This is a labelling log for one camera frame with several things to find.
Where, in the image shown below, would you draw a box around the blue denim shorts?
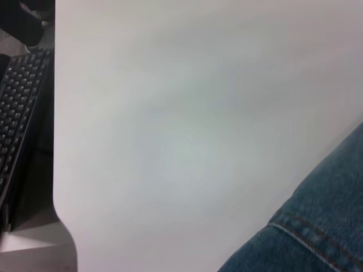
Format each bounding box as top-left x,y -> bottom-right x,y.
217,121 -> 363,272

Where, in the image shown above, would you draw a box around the black computer keyboard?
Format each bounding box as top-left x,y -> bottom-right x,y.
0,49 -> 53,205

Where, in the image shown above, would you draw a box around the black rounded object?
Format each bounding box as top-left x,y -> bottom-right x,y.
0,0 -> 56,48

